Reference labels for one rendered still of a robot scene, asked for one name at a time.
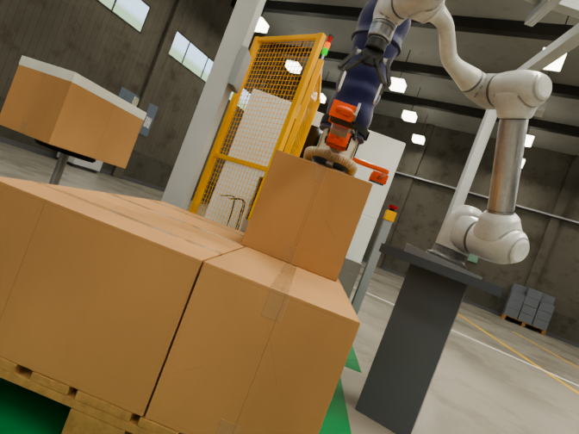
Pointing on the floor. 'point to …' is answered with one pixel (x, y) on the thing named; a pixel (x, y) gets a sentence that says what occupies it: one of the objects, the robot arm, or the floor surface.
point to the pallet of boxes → (529, 307)
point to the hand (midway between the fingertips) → (357, 94)
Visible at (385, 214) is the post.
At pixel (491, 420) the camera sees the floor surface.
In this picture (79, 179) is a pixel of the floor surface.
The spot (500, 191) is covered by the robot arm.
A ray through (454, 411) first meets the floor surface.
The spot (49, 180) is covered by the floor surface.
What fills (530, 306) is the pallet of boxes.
